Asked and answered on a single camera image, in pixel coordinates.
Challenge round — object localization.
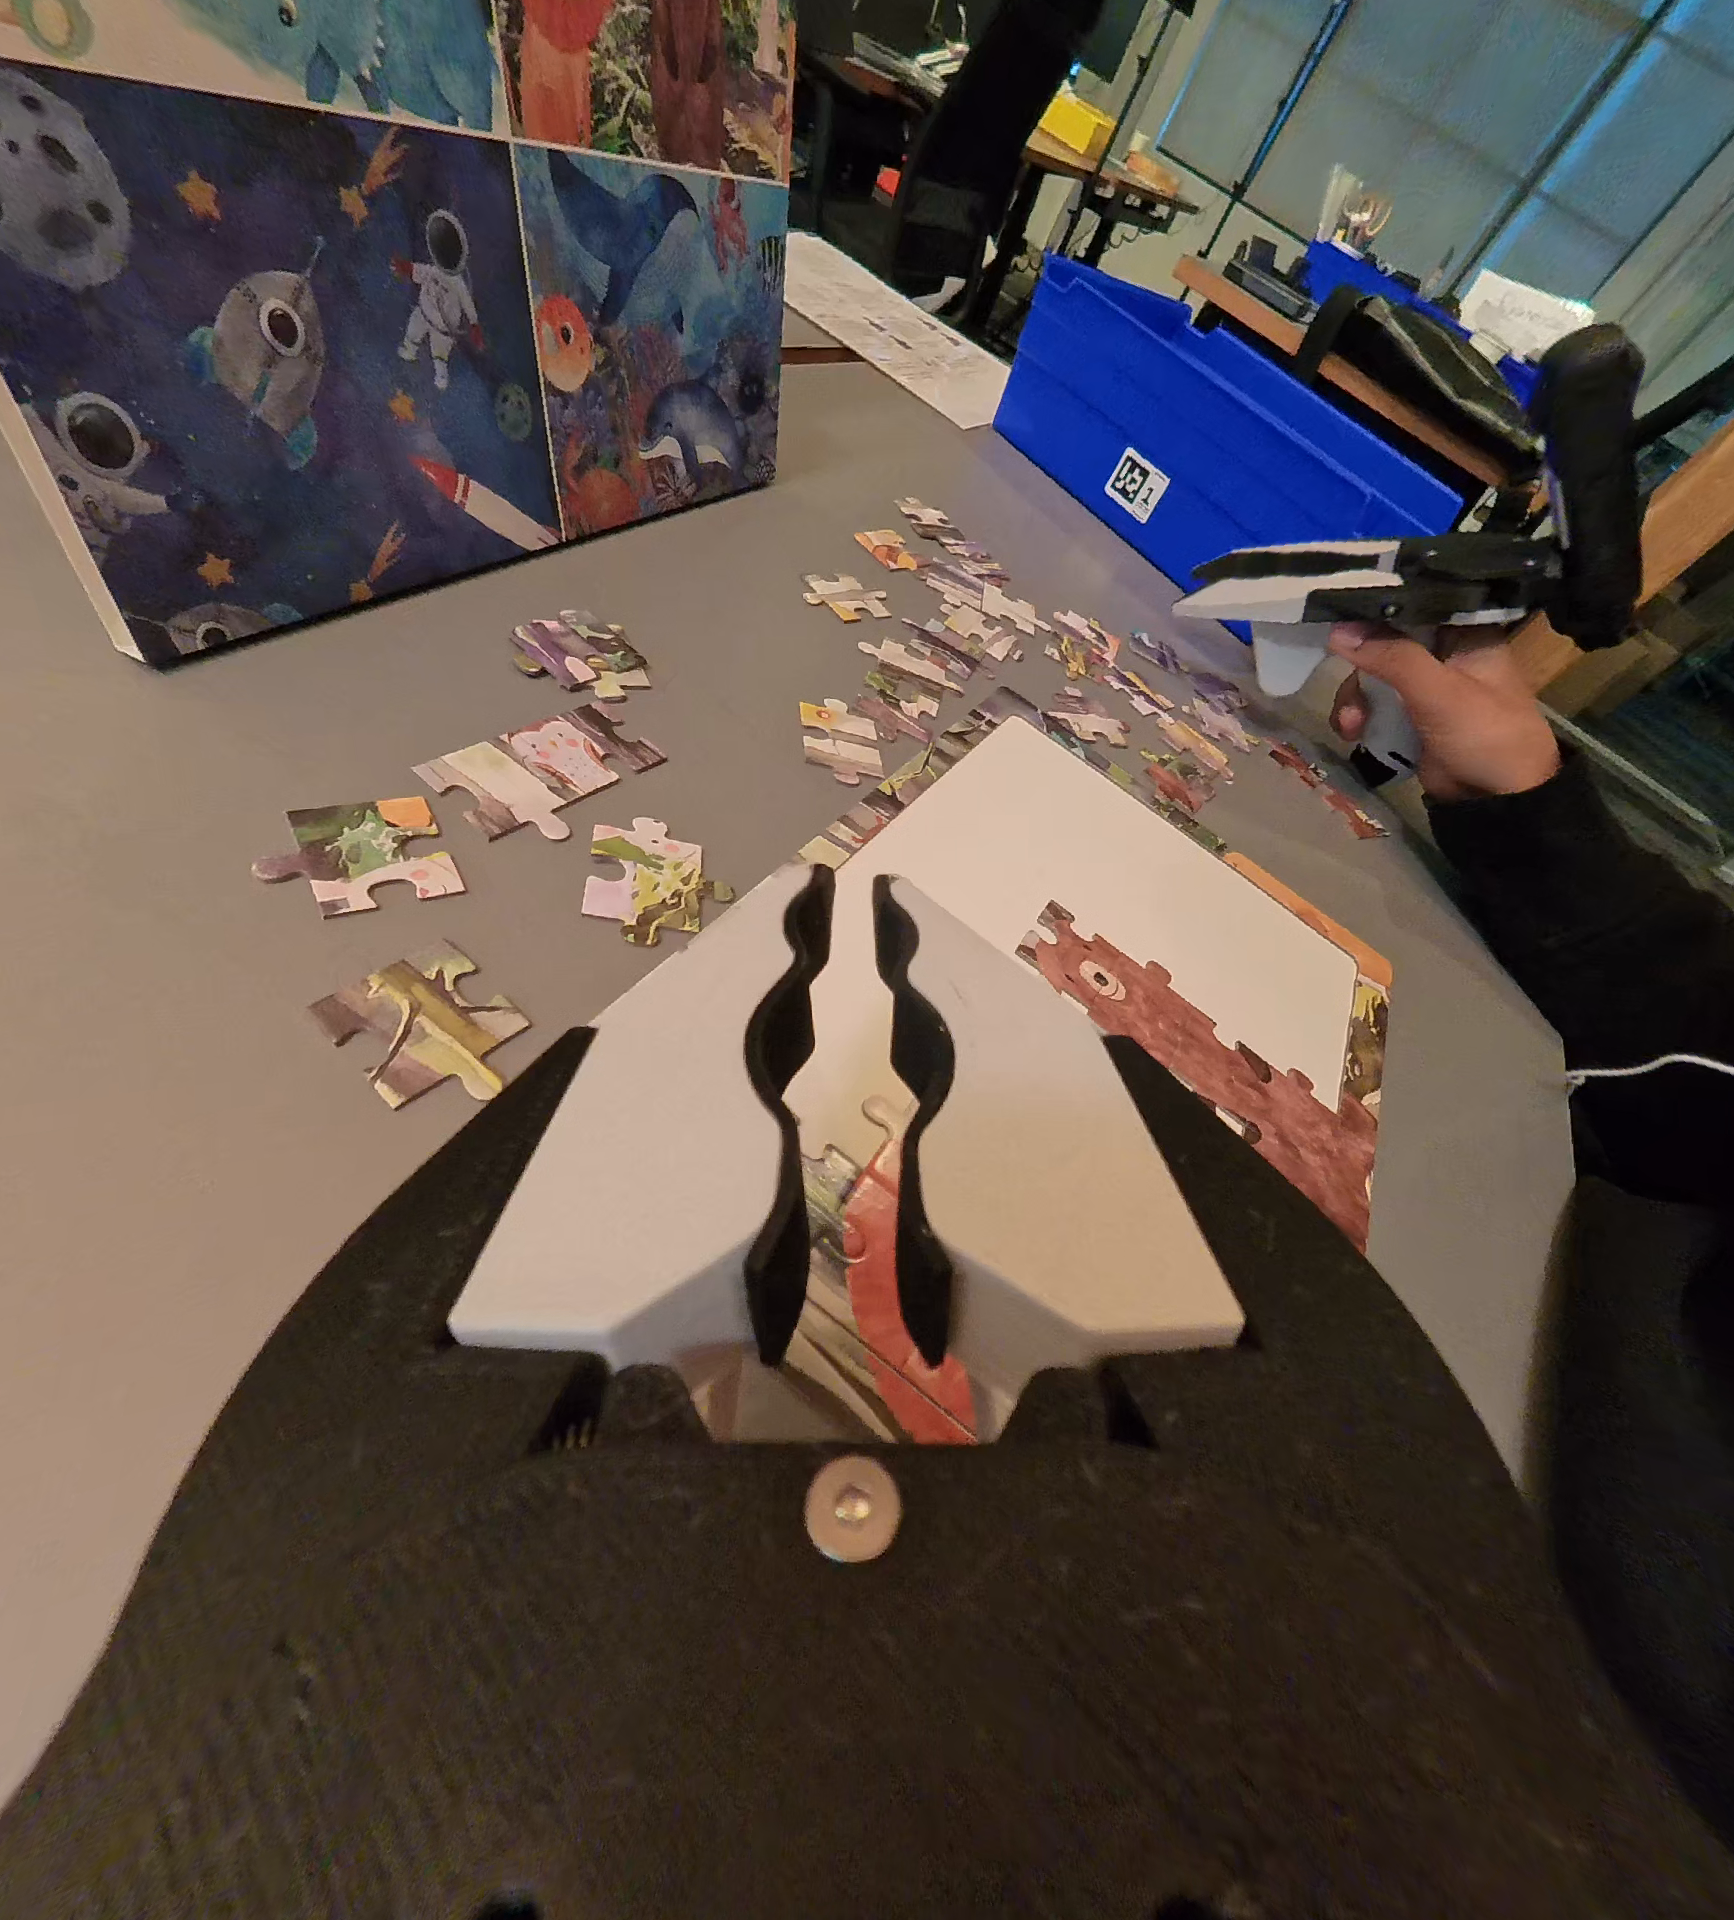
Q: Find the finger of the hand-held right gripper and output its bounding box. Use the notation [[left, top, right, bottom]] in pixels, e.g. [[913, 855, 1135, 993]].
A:
[[1194, 541, 1410, 595], [1171, 577, 1413, 629]]

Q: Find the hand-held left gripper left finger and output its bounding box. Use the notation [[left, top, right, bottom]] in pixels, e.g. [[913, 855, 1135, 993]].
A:
[[445, 863, 841, 1446]]

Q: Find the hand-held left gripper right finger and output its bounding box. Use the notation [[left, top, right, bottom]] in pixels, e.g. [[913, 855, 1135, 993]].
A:
[[871, 874, 1249, 1442]]

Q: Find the tree branch puzzle piece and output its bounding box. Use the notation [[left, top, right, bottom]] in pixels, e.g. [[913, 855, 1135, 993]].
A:
[[308, 942, 533, 1111]]

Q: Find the lion jigsaw puzzle board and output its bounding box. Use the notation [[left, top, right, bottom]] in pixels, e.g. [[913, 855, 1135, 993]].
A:
[[785, 717, 1398, 1446]]

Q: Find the pile of puzzle pieces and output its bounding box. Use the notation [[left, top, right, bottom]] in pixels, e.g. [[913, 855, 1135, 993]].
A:
[[415, 495, 1394, 950]]

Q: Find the person's right forearm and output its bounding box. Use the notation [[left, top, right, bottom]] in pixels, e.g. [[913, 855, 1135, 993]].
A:
[[1422, 750, 1734, 1202]]

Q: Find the person's right hand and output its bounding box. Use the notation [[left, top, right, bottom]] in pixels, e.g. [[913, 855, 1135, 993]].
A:
[[1325, 623, 1566, 809]]

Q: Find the joined brown bear puzzle section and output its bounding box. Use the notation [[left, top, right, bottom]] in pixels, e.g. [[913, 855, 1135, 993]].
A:
[[1016, 900, 1382, 1251]]

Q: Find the blue bin with white label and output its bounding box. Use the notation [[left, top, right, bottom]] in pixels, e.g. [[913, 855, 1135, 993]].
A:
[[991, 252, 1549, 649]]

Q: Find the wooden top desk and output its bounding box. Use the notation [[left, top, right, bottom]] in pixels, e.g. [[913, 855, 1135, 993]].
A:
[[1024, 127, 1203, 271]]

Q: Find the orange corner puzzle piece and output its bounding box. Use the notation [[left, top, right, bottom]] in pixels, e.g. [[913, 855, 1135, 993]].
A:
[[253, 795, 468, 921]]

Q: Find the laminated instruction sheet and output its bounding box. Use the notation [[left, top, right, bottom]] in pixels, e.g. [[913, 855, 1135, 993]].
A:
[[780, 233, 1014, 433]]

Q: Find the black tall back chair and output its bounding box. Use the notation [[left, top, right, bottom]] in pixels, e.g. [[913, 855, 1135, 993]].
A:
[[889, 0, 1110, 324]]

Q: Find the space print puzzle box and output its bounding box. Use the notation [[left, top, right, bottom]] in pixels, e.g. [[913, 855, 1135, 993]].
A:
[[0, 0, 798, 670]]

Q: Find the white drawstring cord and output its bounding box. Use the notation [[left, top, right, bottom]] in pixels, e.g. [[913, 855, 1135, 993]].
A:
[[1565, 1052, 1734, 1104]]

